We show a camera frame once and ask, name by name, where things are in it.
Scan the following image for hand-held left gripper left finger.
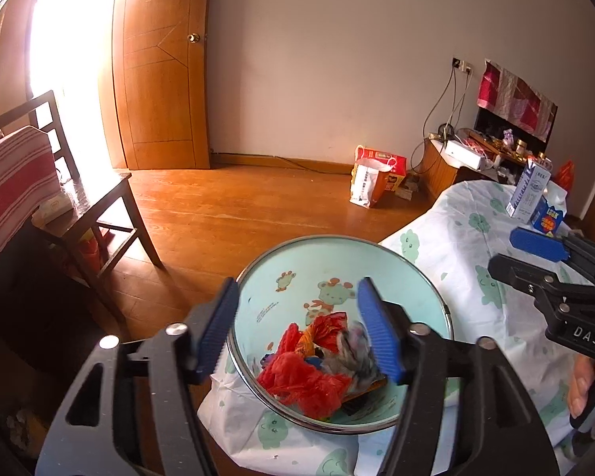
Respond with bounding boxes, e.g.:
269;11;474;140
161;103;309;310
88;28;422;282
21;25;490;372
35;278;241;476

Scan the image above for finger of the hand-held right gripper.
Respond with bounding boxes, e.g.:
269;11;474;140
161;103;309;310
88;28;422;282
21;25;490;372
509;226;595;286
487;254;595;303

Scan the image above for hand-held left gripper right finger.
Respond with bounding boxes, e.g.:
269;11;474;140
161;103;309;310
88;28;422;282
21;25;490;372
357;278;561;476

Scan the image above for grey checkered wrapper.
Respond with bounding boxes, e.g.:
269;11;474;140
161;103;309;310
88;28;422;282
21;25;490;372
322;322;382;388

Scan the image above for red plastic bag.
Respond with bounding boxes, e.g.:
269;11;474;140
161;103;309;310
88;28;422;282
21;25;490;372
307;311;350;353

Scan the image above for mint green printed bin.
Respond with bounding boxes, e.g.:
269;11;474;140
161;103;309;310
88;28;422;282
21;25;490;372
225;235;453;436

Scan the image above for orange foil wrapper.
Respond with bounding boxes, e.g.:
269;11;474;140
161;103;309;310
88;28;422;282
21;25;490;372
297;330;323;358

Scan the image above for red foam net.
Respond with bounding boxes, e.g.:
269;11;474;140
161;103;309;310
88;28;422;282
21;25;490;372
257;323;354;418

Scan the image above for person's right hand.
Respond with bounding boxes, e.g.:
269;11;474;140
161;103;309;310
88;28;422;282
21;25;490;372
568;357;595;420

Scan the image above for blue gable-top carton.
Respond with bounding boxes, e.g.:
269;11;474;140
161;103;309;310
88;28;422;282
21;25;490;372
530;193;568;236

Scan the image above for tall white milk carton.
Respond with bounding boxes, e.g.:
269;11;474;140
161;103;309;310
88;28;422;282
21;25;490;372
506;159;551;219

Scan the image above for white green printed tablecloth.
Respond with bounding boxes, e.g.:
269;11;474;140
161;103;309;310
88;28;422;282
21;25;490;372
197;178;595;476

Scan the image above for orange-red plastic bag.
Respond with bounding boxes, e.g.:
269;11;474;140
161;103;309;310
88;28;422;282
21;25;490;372
554;160;576;192

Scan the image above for white flat box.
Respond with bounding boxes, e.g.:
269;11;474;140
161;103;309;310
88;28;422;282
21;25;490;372
443;140;494;169

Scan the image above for small wooden cabinet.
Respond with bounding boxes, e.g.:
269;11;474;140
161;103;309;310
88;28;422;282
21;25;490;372
419;136;497;199

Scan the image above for black television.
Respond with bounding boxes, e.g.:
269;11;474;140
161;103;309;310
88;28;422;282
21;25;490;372
474;107;553;154

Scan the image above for red patterned cover cloth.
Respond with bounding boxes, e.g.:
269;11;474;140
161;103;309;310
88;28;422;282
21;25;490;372
477;59;559;140

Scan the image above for white paper bag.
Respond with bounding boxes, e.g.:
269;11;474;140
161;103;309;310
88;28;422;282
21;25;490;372
349;157;392;209

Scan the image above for red gift box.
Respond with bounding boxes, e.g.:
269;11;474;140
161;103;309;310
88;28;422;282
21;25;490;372
355;145;408;193

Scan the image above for dark wooden chair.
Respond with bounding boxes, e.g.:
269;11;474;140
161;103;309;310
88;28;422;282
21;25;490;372
0;90;164;308

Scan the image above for tissue pack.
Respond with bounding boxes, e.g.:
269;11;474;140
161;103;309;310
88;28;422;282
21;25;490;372
32;194;75;224

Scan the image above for wooden door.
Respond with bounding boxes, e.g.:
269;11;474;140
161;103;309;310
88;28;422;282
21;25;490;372
99;0;214;170

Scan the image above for red striped cloth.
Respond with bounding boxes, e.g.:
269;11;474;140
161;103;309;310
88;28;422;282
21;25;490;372
0;126;60;278

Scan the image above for grey power cables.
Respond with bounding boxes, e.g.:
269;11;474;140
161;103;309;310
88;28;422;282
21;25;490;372
409;67;469;174

